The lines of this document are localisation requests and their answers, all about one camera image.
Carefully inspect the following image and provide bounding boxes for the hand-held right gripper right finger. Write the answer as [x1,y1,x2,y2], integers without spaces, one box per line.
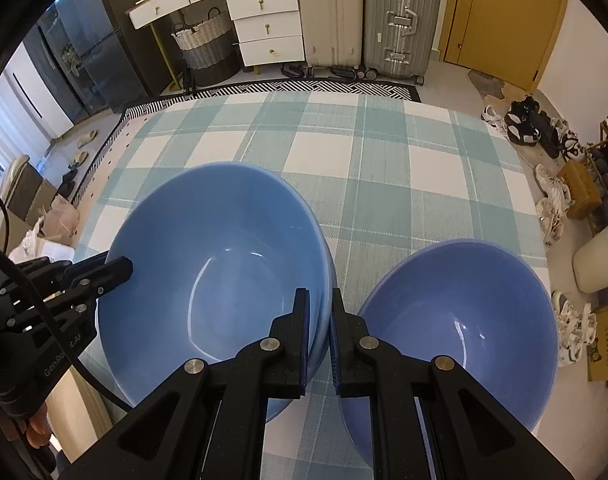
[329,288,575,480]

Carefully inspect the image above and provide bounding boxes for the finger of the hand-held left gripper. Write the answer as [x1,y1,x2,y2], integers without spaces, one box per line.
[64,252,107,277]
[59,256,134,311]

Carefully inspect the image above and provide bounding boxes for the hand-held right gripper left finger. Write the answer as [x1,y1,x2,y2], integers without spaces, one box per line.
[59,287,310,480]

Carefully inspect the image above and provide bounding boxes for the person's left hand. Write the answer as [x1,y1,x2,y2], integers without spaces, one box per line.
[25,405,53,451]

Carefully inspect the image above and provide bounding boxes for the white curtain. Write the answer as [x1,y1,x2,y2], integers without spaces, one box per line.
[0,95,40,171]

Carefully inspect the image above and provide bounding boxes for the white tall appliance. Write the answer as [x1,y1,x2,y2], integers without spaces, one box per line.
[4,42,75,141]

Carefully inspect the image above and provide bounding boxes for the checked tablecloth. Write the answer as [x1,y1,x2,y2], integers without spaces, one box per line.
[71,91,555,480]

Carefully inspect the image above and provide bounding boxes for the black glass refrigerator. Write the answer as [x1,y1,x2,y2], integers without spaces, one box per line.
[21,0,172,121]

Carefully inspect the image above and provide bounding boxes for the grey white wicker basket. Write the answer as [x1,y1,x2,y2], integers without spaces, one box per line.
[171,7,241,87]

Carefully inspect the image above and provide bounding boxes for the scattered shoes on floor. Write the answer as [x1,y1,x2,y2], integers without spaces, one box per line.
[480,95,599,367]

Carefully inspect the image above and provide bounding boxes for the printed cardboard box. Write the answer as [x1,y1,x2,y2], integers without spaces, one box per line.
[586,305,608,383]

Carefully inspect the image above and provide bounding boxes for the white waste bin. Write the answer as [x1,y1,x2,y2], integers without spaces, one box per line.
[573,225,608,293]

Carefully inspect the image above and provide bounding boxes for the brown woven box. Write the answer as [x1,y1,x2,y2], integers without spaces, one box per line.
[556,160,604,220]

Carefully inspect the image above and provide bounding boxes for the white dresser with drawers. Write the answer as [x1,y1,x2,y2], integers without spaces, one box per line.
[125,0,306,68]

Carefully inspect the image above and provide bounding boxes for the grey door mat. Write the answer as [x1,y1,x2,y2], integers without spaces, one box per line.
[466,69,505,100]

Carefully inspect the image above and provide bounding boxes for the white suitcase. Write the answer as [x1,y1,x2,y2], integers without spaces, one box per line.
[294,0,367,77]

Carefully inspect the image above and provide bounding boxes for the silver suitcase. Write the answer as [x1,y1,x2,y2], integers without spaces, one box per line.
[361,0,444,86]

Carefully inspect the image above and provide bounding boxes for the yellow door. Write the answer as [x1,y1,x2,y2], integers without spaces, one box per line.
[441,0,570,92]

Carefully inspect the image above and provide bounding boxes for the black cable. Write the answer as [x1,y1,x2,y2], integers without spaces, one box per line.
[0,190,135,411]

